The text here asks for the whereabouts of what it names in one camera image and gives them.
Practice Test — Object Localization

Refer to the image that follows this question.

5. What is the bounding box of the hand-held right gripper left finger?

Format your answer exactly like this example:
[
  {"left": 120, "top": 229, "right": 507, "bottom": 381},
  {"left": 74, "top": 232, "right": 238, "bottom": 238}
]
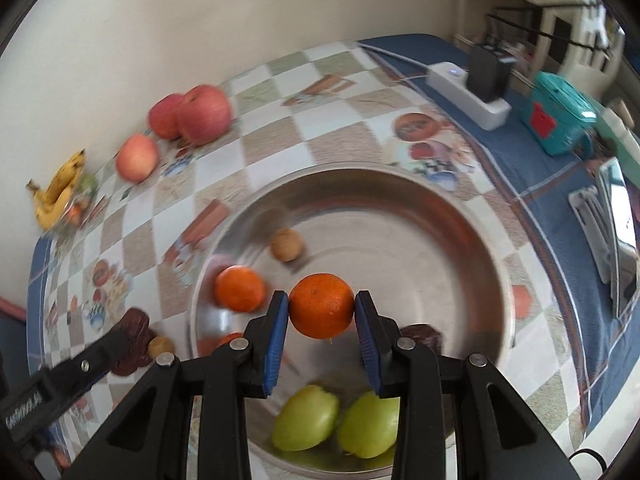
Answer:
[{"left": 67, "top": 290, "right": 291, "bottom": 480}]

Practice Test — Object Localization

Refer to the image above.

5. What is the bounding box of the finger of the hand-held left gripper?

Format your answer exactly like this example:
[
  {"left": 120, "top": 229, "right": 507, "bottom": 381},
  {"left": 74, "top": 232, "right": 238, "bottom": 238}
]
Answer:
[{"left": 40, "top": 327, "right": 132, "bottom": 402}]

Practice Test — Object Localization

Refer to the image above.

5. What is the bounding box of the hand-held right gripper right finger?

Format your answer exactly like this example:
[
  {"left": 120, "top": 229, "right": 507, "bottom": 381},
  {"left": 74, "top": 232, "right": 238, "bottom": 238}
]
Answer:
[{"left": 354, "top": 290, "right": 583, "bottom": 480}]

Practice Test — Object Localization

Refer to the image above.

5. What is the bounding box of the long dark red date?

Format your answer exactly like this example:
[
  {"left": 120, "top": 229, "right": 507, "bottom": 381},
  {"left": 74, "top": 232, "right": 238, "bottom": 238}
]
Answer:
[{"left": 399, "top": 324, "right": 445, "bottom": 356}]

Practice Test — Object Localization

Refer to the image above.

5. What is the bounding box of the large orange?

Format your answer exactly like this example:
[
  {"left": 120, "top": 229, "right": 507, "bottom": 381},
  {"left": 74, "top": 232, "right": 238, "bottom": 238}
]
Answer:
[{"left": 289, "top": 273, "right": 357, "bottom": 339}]

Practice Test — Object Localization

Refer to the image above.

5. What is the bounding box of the medium orange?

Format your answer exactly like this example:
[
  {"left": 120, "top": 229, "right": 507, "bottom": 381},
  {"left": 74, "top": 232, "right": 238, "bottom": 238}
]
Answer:
[{"left": 215, "top": 266, "right": 266, "bottom": 313}]

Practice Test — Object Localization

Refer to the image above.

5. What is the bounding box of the green jujube fruit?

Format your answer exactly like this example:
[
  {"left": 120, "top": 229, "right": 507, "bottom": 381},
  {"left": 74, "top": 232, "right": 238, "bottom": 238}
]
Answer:
[
  {"left": 337, "top": 390, "right": 401, "bottom": 459},
  {"left": 271, "top": 385, "right": 341, "bottom": 452}
]

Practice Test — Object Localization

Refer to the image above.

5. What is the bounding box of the brown longan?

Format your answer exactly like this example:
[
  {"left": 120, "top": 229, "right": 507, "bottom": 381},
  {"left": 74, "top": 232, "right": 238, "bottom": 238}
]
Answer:
[
  {"left": 147, "top": 336, "right": 176, "bottom": 359},
  {"left": 271, "top": 228, "right": 304, "bottom": 262}
]

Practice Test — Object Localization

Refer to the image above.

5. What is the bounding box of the round metal bowl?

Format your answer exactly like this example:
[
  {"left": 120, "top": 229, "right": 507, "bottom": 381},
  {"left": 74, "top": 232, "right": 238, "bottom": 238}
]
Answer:
[{"left": 189, "top": 162, "right": 518, "bottom": 478}]

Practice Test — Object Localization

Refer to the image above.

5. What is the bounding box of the pink board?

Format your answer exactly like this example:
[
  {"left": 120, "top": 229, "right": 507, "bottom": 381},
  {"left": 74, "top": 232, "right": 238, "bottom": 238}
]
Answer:
[{"left": 0, "top": 297, "right": 28, "bottom": 322}]

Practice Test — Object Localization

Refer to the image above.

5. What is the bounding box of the clear plastic container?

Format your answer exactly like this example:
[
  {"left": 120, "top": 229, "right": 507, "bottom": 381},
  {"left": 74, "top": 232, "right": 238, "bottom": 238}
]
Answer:
[{"left": 50, "top": 172, "right": 101, "bottom": 238}]

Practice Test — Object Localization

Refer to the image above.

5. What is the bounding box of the yellow banana bunch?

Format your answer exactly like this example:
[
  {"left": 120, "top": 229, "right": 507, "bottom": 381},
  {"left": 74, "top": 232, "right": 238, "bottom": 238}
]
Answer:
[{"left": 26, "top": 148, "right": 87, "bottom": 232}]

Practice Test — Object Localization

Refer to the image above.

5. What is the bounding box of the pale red apple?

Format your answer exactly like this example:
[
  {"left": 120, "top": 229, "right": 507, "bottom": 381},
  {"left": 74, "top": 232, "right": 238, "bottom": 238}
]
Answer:
[{"left": 115, "top": 133, "right": 161, "bottom": 183}]

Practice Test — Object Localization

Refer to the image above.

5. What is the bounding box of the deep red apple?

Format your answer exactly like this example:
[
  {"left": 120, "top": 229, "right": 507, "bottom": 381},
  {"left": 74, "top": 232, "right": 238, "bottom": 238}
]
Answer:
[{"left": 148, "top": 93, "right": 187, "bottom": 141}]

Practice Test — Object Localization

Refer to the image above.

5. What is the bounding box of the white power strip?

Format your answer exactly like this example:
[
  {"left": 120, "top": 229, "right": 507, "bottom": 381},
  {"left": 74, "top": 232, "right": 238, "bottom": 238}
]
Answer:
[{"left": 427, "top": 61, "right": 512, "bottom": 130}]

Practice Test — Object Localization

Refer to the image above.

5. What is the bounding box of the glossy flat tablet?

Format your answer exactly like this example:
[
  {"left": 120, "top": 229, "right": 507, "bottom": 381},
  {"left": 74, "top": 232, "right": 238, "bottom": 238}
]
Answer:
[{"left": 597, "top": 157, "right": 640, "bottom": 321}]

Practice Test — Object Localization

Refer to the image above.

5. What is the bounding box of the teal plastic box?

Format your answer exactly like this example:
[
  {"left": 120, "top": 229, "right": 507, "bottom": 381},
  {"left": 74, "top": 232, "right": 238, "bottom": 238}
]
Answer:
[{"left": 520, "top": 71, "right": 598, "bottom": 157}]

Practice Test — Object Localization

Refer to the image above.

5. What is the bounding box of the black charger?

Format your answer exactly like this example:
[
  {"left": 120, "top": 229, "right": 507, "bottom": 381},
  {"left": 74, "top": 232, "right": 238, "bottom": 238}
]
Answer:
[{"left": 467, "top": 42, "right": 517, "bottom": 103}]

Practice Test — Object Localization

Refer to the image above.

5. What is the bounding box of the black cable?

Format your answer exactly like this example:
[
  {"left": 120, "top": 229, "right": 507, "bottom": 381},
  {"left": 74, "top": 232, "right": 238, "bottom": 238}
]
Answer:
[{"left": 567, "top": 449, "right": 608, "bottom": 472}]

